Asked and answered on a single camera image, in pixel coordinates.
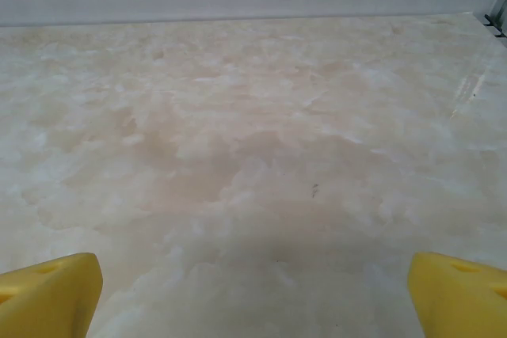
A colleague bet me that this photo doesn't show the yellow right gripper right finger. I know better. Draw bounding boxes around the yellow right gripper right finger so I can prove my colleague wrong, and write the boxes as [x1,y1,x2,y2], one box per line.
[407,251,507,338]

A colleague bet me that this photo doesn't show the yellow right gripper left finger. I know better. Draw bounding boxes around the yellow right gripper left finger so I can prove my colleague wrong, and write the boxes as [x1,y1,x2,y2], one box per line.
[0,252,105,338]

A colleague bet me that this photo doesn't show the black corner bracket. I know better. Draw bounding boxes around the black corner bracket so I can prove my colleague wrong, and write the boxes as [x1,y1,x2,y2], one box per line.
[482,13,507,38]

